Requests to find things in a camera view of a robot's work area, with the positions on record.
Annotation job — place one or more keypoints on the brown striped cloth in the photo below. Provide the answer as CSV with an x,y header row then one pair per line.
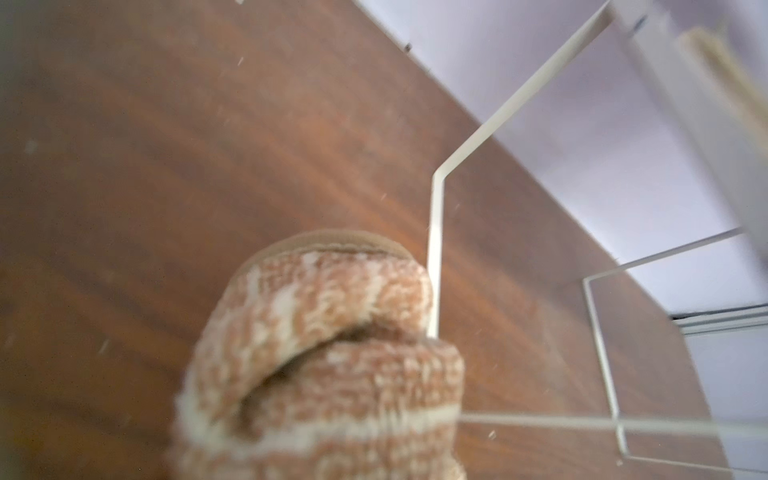
x,y
316,363

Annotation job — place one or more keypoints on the white wooden two-tier bookshelf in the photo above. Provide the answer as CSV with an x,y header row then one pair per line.
x,y
644,120

